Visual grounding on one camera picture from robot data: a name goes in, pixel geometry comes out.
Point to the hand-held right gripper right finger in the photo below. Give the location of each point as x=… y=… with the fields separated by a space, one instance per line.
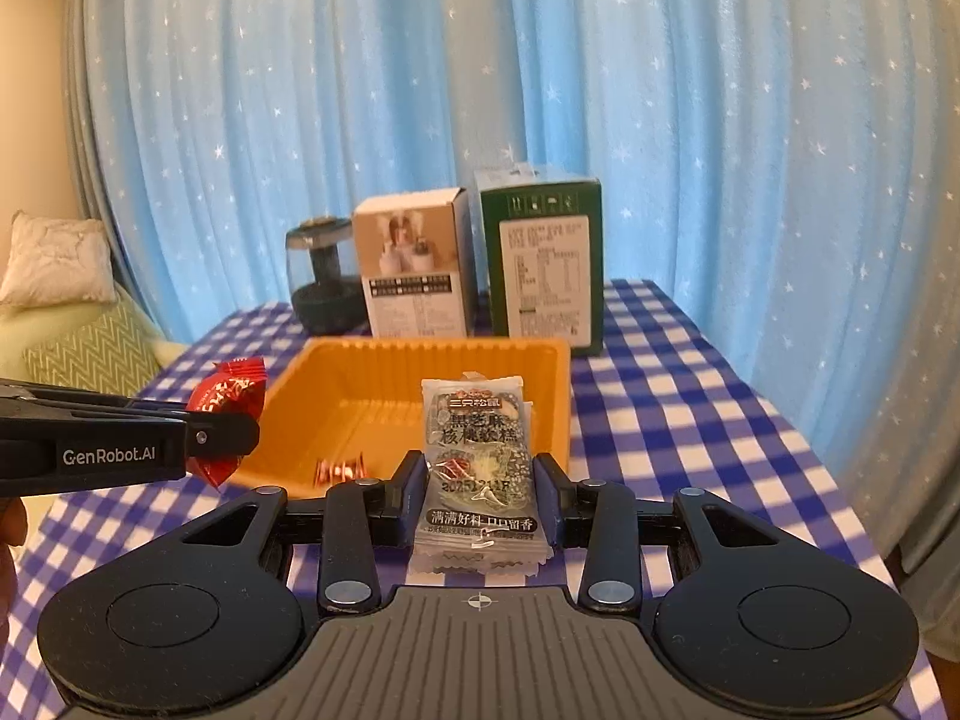
x=546 y=499

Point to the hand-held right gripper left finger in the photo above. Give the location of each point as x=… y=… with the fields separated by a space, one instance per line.
x=412 y=495

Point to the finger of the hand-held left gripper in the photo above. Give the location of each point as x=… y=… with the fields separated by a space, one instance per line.
x=221 y=436

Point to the red snack packet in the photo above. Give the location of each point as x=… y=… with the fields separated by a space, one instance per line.
x=225 y=390

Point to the dark red candy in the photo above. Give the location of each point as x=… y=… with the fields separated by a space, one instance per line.
x=341 y=469

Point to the grey sesame cake packet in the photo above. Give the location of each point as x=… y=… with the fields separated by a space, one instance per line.
x=480 y=427

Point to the orange plastic tray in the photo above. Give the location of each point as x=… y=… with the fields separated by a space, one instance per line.
x=360 y=390

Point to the green zigzag cushion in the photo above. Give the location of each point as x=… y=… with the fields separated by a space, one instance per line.
x=90 y=352

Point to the light green sofa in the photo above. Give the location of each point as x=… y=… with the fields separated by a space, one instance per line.
x=11 y=345

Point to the blue white checked tablecloth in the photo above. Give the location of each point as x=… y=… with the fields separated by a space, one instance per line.
x=675 y=427

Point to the dark green humidifier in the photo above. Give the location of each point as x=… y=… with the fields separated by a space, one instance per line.
x=326 y=300

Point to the beige cushion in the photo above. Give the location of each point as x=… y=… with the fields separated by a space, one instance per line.
x=56 y=259

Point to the green milk carton box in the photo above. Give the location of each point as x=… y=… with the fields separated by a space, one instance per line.
x=544 y=270

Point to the white humidifier carton box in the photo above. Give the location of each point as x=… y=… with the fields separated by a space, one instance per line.
x=412 y=255

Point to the grey curtain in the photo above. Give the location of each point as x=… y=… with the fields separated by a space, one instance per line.
x=934 y=600
x=94 y=165

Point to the blue star curtain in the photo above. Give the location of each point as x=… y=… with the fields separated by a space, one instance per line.
x=300 y=90

